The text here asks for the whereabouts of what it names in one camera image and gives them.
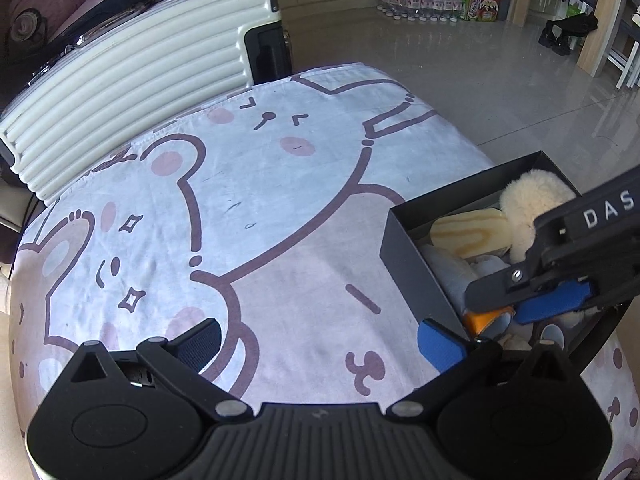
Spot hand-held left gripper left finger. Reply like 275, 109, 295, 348
67, 319, 253, 420

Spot white chair frame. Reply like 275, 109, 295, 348
607, 7, 640, 92

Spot white ribbed suitcase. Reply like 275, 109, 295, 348
0, 0, 293, 203

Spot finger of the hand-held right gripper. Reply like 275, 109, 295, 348
515, 280, 596, 325
465, 252, 548, 316

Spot light wooden table leg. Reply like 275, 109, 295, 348
577, 0, 627, 78

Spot cartoon bear printed bedsheet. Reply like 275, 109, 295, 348
10, 62, 640, 480

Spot black boots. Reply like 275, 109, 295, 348
539, 12, 600, 56

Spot cream plush rabbit toy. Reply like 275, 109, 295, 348
500, 172, 576, 263

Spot oval wooden block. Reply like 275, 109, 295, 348
431, 209, 512, 261

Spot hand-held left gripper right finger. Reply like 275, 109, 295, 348
386, 319, 571, 418

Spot white cotton cloth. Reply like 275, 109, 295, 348
420, 245, 511, 311

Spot black cardboard box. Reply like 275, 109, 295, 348
379, 150, 631, 378

